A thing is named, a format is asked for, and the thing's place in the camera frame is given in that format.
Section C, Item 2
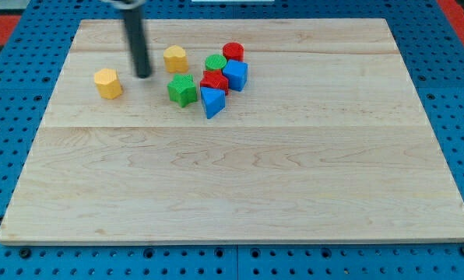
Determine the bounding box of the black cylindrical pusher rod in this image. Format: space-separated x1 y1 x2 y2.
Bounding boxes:
122 2 152 79

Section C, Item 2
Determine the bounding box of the yellow heart block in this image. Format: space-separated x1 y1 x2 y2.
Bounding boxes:
163 45 188 73

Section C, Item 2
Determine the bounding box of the yellow hexagon block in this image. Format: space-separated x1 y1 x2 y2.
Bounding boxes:
93 68 123 100

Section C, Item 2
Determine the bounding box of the green star block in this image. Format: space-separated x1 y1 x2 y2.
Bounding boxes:
167 74 198 107

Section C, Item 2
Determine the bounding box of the green cylinder block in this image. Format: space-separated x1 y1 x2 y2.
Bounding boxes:
205 54 227 71

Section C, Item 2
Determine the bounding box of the red star block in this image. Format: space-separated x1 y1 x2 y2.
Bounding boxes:
199 70 229 96

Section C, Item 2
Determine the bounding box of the red cylinder block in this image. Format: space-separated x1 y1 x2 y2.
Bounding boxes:
222 42 244 61

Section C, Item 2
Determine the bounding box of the blue triangle block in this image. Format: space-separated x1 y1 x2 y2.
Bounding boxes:
200 87 226 119

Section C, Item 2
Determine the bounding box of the blue cube block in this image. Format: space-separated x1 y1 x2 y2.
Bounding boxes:
222 59 248 92

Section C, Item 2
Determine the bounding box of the light wooden board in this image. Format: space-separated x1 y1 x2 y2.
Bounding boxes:
0 19 464 246

